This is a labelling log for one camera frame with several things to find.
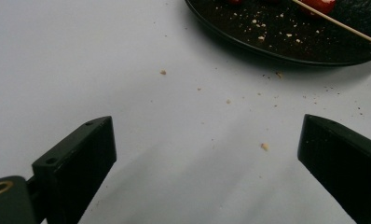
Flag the thin wooden skewer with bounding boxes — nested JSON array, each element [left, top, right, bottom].
[[291, 0, 371, 49]]

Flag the red hawthorn fruit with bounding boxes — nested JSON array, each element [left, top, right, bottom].
[[300, 0, 337, 16]]

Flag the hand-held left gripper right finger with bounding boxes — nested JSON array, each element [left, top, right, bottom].
[[296, 113, 371, 224]]

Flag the black round plate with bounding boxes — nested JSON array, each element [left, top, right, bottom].
[[184, 0, 371, 67]]

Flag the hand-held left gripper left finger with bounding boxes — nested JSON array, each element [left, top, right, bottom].
[[32, 116, 117, 224]]

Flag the scattered pale crumbs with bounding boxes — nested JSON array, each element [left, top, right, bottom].
[[149, 3, 365, 181]]

